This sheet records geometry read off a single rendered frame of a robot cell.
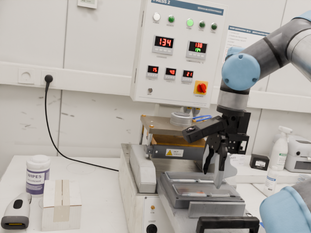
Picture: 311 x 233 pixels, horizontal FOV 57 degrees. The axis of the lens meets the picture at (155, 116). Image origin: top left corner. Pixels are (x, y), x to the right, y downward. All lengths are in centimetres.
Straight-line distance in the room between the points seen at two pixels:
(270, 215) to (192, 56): 89
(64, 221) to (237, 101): 66
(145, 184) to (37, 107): 84
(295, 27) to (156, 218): 64
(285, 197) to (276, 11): 162
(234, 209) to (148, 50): 65
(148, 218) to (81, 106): 81
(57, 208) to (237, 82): 68
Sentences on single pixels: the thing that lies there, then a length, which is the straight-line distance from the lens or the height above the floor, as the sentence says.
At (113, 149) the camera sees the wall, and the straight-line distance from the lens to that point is 163.
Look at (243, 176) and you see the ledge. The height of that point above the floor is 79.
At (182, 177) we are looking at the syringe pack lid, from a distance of 87.
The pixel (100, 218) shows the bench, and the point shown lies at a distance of 110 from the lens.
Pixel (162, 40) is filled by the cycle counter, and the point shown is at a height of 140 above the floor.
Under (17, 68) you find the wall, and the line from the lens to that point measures 149.
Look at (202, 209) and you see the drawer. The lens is 75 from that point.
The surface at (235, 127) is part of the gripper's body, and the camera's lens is 78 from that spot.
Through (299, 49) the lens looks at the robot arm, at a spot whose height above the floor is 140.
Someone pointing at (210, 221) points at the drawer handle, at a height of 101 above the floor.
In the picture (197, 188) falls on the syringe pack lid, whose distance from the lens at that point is 83.
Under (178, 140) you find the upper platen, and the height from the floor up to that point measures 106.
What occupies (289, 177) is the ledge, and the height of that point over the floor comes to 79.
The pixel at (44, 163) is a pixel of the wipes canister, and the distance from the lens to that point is 117.
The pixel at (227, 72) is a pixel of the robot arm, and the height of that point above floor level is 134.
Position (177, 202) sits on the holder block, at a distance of 77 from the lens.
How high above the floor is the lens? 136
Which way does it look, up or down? 13 degrees down
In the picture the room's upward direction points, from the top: 8 degrees clockwise
